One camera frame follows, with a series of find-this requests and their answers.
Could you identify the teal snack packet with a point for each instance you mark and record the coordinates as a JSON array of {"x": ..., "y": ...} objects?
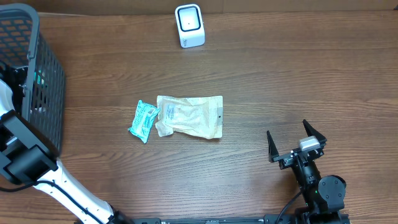
[{"x": 143, "y": 120}]

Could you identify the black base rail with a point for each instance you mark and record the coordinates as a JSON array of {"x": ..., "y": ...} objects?
[{"x": 211, "y": 221}]

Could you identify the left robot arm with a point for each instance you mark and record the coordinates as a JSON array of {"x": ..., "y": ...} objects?
[{"x": 29, "y": 159}]

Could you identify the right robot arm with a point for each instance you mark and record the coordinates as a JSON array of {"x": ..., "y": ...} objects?
[{"x": 320, "y": 199}]

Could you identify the white barcode scanner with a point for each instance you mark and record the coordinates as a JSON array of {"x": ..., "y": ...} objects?
[{"x": 190, "y": 26}]

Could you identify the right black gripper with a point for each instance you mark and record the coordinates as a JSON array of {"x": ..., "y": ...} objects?
[{"x": 286, "y": 160}]

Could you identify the beige plastic pouch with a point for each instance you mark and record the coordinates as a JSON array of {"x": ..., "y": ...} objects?
[{"x": 201, "y": 117}]

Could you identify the grey plastic mesh basket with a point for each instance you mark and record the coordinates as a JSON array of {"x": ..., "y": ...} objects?
[{"x": 29, "y": 56}]

